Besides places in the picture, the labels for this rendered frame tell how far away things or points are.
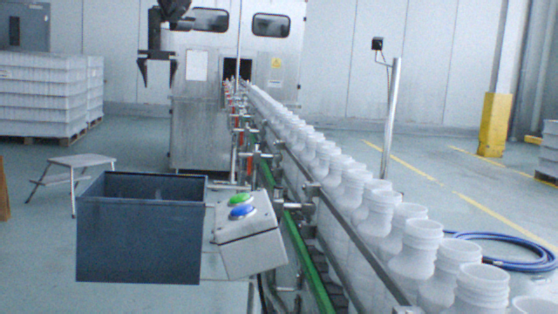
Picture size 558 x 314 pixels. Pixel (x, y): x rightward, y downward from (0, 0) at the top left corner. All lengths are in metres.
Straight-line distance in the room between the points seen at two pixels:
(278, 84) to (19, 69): 3.48
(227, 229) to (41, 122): 6.84
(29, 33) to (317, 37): 5.75
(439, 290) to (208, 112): 5.14
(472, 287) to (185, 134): 5.24
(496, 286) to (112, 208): 1.07
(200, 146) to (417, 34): 7.22
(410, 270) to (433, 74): 11.49
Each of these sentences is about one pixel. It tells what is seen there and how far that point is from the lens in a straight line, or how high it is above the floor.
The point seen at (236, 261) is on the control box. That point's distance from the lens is 0.67.
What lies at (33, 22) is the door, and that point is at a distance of 11.56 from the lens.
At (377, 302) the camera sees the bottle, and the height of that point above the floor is 1.06.
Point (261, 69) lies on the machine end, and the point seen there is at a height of 1.22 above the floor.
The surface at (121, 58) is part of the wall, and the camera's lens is 11.20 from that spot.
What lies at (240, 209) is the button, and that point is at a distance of 0.68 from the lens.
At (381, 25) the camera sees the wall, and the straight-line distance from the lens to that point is 11.58.
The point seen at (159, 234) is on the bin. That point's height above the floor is 0.86.
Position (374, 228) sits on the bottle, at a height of 1.13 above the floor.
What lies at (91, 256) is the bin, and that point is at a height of 0.80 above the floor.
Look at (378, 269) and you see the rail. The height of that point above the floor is 1.11.
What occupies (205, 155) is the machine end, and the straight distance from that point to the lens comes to 5.62.
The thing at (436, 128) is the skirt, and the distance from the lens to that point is 12.09.
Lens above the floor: 1.31
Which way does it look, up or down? 10 degrees down
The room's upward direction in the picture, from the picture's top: 5 degrees clockwise
